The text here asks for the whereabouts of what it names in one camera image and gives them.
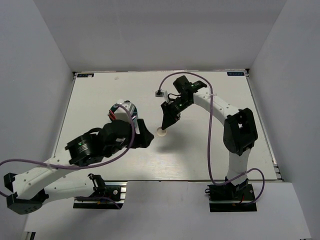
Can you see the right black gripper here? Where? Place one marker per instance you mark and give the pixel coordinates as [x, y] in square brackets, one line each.
[170, 116]

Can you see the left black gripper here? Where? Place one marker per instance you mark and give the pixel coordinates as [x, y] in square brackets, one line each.
[144, 139]

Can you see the small round cream jar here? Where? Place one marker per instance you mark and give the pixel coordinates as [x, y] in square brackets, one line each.
[161, 132]

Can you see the red lip gloss tube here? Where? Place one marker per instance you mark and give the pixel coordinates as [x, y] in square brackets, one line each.
[112, 115]

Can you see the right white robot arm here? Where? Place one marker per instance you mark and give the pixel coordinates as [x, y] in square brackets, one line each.
[239, 127]

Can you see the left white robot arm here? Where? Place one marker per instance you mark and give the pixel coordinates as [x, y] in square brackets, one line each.
[51, 180]

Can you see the teal round organizer container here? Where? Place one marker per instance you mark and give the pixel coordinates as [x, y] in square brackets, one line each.
[118, 113]

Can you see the white round bottle in organizer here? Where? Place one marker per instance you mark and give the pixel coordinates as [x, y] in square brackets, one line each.
[120, 101]

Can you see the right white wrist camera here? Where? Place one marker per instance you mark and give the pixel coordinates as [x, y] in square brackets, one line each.
[161, 93]

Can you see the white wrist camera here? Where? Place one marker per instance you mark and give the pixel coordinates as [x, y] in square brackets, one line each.
[161, 93]
[121, 114]

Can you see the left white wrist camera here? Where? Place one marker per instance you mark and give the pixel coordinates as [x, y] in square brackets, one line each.
[121, 114]

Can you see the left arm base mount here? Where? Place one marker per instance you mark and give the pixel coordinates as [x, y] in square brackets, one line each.
[107, 195]

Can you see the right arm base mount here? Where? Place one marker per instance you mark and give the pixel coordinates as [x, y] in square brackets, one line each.
[221, 199]

